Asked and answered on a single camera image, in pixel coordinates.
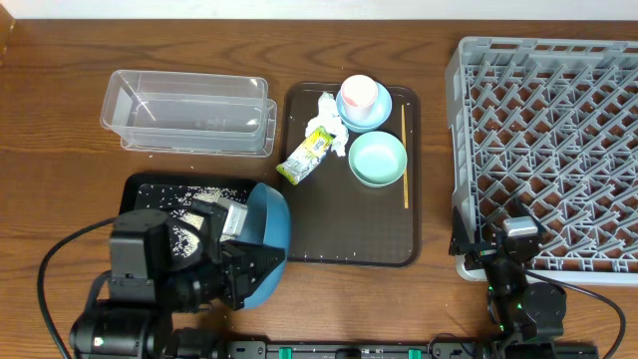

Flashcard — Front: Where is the white rice pile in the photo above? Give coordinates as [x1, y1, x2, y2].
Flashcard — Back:
[134, 183, 248, 260]

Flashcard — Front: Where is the yellow green snack wrapper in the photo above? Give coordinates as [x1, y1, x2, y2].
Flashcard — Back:
[276, 126, 334, 185]

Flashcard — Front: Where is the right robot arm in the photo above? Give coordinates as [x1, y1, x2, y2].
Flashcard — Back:
[449, 199, 566, 358]

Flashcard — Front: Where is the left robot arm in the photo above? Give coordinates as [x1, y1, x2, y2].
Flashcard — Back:
[70, 201, 289, 358]

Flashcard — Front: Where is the grey dishwasher rack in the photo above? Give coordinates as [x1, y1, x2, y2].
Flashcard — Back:
[445, 37, 637, 286]

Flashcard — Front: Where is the black tray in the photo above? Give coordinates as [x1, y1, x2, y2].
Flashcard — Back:
[120, 173, 256, 228]

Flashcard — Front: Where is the wooden chopstick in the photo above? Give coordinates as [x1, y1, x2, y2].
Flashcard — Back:
[400, 103, 410, 210]

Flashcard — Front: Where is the brown serving tray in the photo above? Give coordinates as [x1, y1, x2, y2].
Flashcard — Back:
[278, 86, 422, 267]

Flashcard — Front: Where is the mint green bowl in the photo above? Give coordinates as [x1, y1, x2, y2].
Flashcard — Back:
[348, 131, 408, 187]

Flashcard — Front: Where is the clear plastic bin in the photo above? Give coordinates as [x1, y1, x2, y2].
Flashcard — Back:
[100, 70, 277, 158]

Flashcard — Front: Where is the light blue small bowl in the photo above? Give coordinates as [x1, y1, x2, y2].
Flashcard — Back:
[336, 82, 393, 133]

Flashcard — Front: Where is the pink plastic cup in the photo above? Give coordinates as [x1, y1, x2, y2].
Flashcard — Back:
[340, 75, 379, 124]

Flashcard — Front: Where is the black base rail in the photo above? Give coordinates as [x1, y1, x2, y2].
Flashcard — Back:
[219, 340, 599, 359]

